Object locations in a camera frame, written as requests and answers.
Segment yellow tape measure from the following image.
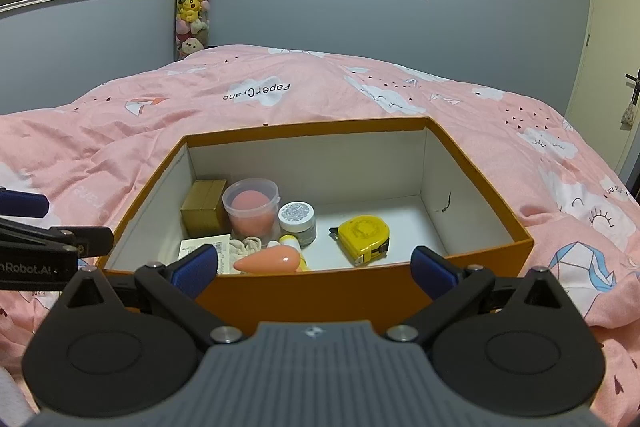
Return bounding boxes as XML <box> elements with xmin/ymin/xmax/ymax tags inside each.
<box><xmin>330</xmin><ymin>214</ymin><xmax>391</xmax><ymax>267</ymax></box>

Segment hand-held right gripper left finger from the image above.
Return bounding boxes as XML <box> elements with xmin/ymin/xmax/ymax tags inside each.
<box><xmin>45</xmin><ymin>244</ymin><xmax>244</xmax><ymax>346</ymax></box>

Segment hanging plush toys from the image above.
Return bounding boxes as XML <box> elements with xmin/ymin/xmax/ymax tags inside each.
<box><xmin>175</xmin><ymin>0</ymin><xmax>217</xmax><ymax>62</ymax></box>

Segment small gold box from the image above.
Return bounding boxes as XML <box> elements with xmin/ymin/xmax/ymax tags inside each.
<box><xmin>180</xmin><ymin>179</ymin><xmax>228</xmax><ymax>239</ymax></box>

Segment small jar with patterned lid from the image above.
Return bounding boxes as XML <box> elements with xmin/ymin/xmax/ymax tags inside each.
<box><xmin>277</xmin><ymin>202</ymin><xmax>317</xmax><ymax>248</ymax></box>

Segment pink lotion bottle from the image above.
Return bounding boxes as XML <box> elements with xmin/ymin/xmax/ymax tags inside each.
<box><xmin>233</xmin><ymin>243</ymin><xmax>302</xmax><ymax>274</ymax></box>

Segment clear container with pink sponge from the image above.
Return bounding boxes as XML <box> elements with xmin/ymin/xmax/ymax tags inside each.
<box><xmin>222</xmin><ymin>178</ymin><xmax>280</xmax><ymax>242</ymax></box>

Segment yellow bulb-shaped bottle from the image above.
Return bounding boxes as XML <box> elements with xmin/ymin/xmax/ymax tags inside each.
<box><xmin>279</xmin><ymin>234</ymin><xmax>308</xmax><ymax>272</ymax></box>

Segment orange cardboard box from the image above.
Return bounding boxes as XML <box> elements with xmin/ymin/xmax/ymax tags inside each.
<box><xmin>97</xmin><ymin>117</ymin><xmax>535</xmax><ymax>338</ymax></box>

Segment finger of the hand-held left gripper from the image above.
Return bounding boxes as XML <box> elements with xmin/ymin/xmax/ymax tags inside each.
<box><xmin>0</xmin><ymin>217</ymin><xmax>115</xmax><ymax>258</ymax></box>
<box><xmin>0</xmin><ymin>188</ymin><xmax>50</xmax><ymax>219</ymax></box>

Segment white drawstring pouch with label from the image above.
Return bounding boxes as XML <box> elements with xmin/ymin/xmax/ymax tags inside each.
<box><xmin>179</xmin><ymin>234</ymin><xmax>265</xmax><ymax>276</ymax></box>

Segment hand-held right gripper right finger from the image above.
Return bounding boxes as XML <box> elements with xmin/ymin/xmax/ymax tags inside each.
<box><xmin>386</xmin><ymin>245</ymin><xmax>588</xmax><ymax>348</ymax></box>

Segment cream door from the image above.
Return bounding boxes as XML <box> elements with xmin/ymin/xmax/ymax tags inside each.
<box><xmin>562</xmin><ymin>0</ymin><xmax>640</xmax><ymax>188</ymax></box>

